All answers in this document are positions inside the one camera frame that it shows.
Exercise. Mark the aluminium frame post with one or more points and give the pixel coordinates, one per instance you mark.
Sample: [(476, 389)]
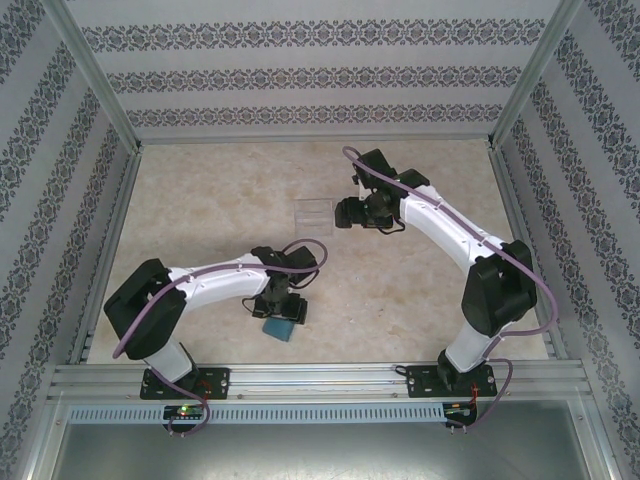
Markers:
[(100, 75), (532, 75)]

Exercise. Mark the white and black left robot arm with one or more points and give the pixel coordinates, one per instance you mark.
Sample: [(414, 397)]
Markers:
[(220, 285)]

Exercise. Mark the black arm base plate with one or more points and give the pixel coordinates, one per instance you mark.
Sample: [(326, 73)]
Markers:
[(420, 382), (220, 382)]

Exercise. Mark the long aluminium mounting rail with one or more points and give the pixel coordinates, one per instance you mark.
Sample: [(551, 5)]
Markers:
[(320, 382)]

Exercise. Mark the grey sheet metal panel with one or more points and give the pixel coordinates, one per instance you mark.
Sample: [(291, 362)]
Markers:
[(320, 450)]

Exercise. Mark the blue leather card holder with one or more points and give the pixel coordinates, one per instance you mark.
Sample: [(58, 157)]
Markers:
[(277, 332)]

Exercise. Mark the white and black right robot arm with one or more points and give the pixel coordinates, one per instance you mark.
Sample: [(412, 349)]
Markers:
[(450, 225)]

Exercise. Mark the controller board with LED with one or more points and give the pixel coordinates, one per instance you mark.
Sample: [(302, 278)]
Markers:
[(460, 410), (185, 412)]

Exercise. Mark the aluminium table end rail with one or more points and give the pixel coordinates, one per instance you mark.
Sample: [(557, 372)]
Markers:
[(315, 137)]

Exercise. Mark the aluminium table side rail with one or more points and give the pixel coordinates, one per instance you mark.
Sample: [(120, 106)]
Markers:
[(511, 200), (122, 200)]

